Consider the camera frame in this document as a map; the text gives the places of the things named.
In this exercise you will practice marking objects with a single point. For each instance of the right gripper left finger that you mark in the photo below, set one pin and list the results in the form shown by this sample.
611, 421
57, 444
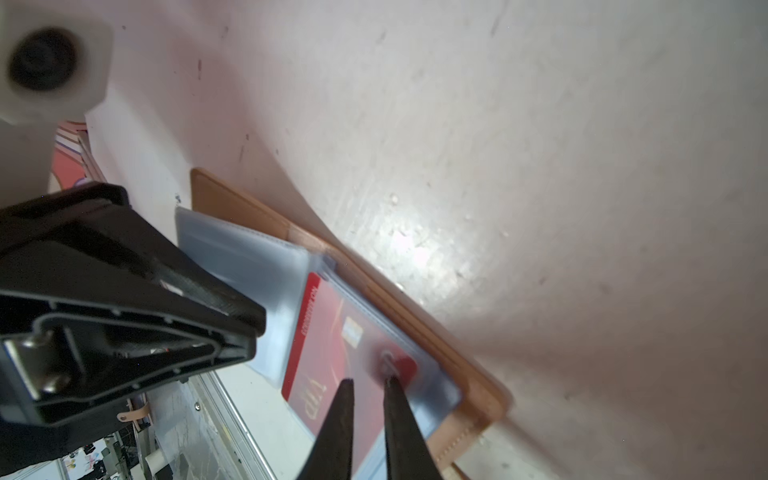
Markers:
332, 454

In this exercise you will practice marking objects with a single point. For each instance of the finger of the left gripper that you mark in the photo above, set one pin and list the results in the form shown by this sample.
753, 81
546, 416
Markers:
97, 306

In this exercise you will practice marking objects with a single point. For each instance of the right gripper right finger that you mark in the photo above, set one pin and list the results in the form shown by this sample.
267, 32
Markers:
407, 455

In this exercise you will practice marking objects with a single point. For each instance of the red credit card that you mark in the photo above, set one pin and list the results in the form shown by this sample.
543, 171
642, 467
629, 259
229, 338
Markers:
340, 338

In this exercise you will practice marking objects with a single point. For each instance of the tan leather card holder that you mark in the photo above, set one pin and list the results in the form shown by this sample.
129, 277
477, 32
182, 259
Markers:
266, 257

